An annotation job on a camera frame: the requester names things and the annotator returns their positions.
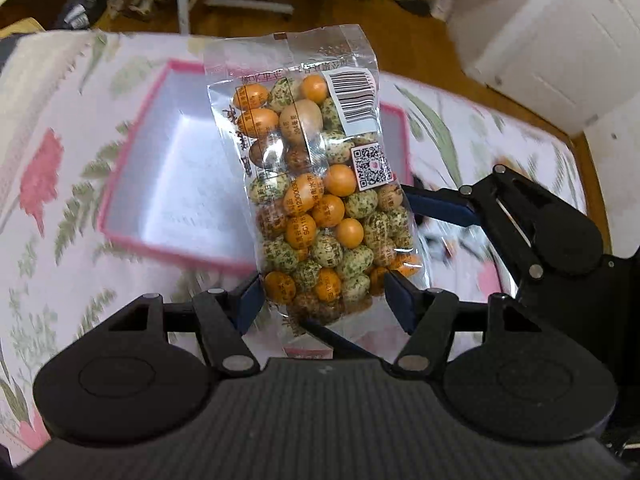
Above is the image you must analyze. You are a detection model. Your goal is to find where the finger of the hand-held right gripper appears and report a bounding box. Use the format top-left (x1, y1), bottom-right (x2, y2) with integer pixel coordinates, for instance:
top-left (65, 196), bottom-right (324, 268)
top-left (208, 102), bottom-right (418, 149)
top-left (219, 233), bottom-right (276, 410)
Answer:
top-left (400, 164), bottom-right (552, 282)

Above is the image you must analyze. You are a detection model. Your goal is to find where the white door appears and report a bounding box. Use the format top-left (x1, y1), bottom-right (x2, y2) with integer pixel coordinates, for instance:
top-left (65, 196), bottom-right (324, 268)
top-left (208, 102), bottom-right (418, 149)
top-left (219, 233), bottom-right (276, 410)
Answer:
top-left (445, 0), bottom-right (640, 137)

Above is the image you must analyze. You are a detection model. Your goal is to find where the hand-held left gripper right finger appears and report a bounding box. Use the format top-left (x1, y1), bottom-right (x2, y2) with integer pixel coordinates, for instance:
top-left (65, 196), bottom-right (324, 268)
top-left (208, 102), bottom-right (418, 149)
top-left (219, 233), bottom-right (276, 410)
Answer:
top-left (384, 271), bottom-right (544, 382)

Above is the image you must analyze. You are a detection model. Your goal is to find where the clear bag of coated peanuts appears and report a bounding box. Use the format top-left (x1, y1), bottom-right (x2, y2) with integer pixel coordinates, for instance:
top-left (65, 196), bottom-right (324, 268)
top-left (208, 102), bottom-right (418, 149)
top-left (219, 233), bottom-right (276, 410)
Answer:
top-left (202, 24), bottom-right (433, 361)

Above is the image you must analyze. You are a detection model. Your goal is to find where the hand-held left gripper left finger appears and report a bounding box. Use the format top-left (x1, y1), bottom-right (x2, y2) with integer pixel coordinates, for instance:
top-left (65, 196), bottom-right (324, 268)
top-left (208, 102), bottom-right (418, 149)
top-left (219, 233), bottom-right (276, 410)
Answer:
top-left (107, 274), bottom-right (264, 377)

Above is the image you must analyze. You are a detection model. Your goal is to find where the dark bag on floor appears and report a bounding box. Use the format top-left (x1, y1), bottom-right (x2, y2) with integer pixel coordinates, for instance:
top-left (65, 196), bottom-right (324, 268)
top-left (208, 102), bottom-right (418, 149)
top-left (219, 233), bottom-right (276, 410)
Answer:
top-left (54, 0), bottom-right (109, 31)

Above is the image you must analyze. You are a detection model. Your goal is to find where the pink plastic box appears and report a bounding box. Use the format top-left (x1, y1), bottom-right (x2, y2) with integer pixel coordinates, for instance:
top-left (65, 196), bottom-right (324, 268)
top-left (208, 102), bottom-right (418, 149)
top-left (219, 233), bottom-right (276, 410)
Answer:
top-left (97, 59), bottom-right (416, 273)

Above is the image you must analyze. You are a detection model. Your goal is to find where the pile of light clothes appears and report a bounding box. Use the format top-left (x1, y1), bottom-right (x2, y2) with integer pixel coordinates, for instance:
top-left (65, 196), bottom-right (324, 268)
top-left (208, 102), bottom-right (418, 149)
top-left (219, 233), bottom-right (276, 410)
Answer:
top-left (107, 0), bottom-right (169, 22)

